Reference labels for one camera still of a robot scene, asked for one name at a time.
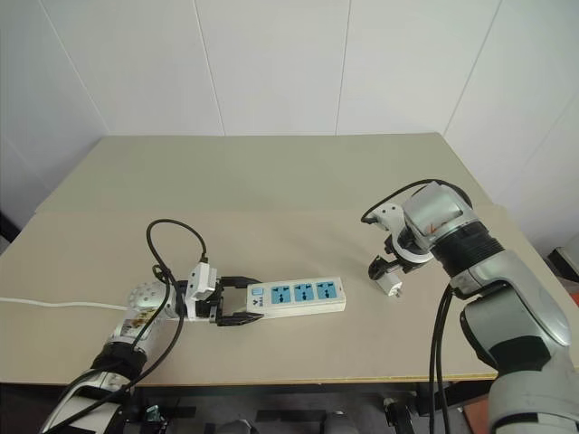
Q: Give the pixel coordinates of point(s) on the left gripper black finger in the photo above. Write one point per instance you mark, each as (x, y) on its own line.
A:
(237, 279)
(240, 320)

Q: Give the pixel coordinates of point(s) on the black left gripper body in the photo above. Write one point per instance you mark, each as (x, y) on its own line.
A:
(217, 313)

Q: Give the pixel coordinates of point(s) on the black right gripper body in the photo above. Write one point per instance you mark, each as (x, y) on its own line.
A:
(400, 251)

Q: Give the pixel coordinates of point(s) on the white charger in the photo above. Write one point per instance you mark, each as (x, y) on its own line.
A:
(388, 284)

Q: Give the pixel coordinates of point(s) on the white power strip blue sockets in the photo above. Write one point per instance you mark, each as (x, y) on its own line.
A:
(307, 296)

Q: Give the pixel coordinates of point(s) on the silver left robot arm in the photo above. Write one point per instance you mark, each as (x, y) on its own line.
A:
(135, 322)

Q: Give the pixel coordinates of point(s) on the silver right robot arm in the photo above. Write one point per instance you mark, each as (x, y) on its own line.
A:
(506, 289)

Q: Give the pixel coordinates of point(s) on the black caster wheel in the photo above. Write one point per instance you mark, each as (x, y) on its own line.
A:
(154, 413)
(392, 409)

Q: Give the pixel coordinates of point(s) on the dark box beside table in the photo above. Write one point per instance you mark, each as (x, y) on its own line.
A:
(565, 264)

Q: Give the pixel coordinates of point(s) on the red object beside table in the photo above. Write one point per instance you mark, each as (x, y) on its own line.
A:
(575, 300)

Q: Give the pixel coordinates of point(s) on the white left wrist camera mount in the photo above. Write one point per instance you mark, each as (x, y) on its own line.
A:
(202, 285)

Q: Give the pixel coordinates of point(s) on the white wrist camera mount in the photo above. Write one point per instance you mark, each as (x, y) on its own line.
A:
(202, 285)
(390, 218)

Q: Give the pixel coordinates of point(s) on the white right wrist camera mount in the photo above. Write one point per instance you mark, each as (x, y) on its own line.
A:
(390, 218)

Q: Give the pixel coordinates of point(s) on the black table frame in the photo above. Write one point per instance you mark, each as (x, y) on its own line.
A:
(294, 391)

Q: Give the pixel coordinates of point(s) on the dark object at wall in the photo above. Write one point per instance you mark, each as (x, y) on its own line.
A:
(6, 230)

